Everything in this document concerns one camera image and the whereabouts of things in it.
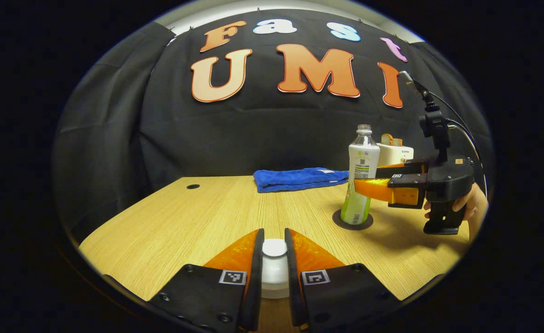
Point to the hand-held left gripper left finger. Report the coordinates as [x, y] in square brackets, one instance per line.
[257, 286]

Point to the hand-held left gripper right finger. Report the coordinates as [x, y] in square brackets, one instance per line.
[292, 286]

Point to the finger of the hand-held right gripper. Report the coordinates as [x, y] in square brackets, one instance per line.
[411, 169]
[374, 189]

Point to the clear water bottle white label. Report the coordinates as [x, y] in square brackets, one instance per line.
[362, 162]

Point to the dark brown round coaster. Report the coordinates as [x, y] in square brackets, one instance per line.
[353, 227]

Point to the cream toaster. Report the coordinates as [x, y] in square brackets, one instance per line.
[394, 155]

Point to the brown bread slice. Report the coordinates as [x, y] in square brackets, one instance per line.
[386, 139]
[398, 142]

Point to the blue folded towel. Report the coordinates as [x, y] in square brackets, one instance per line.
[295, 179]

